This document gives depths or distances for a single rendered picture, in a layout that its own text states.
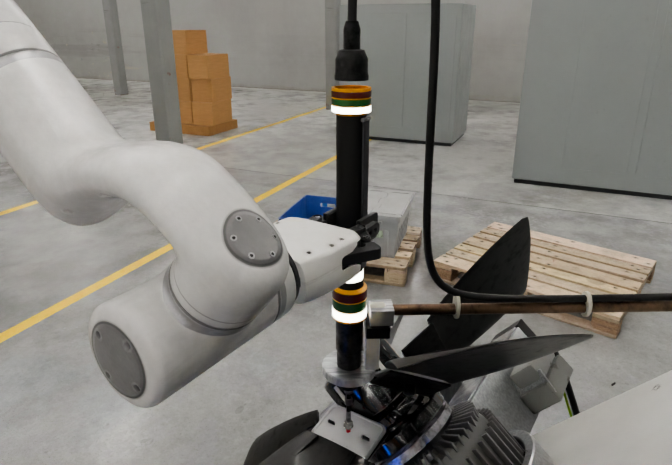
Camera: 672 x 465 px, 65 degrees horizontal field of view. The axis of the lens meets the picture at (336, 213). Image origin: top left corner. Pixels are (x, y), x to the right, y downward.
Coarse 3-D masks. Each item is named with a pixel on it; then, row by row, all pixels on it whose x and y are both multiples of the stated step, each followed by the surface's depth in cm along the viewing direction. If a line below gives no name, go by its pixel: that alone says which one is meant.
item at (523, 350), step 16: (544, 336) 52; (560, 336) 53; (576, 336) 54; (592, 336) 56; (432, 352) 54; (448, 352) 49; (464, 352) 52; (480, 352) 56; (496, 352) 57; (512, 352) 58; (528, 352) 58; (544, 352) 59; (400, 368) 49; (416, 368) 68; (432, 368) 67; (448, 368) 66; (464, 368) 65; (480, 368) 65; (496, 368) 65
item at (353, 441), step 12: (336, 408) 77; (324, 420) 75; (336, 420) 75; (360, 420) 75; (372, 420) 75; (324, 432) 73; (336, 432) 73; (360, 432) 73; (372, 432) 73; (384, 432) 72; (348, 444) 71; (360, 444) 71; (372, 444) 71
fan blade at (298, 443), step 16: (304, 432) 73; (288, 448) 71; (304, 448) 70; (320, 448) 70; (336, 448) 70; (272, 464) 69; (288, 464) 68; (304, 464) 68; (320, 464) 68; (336, 464) 68; (352, 464) 68; (368, 464) 68
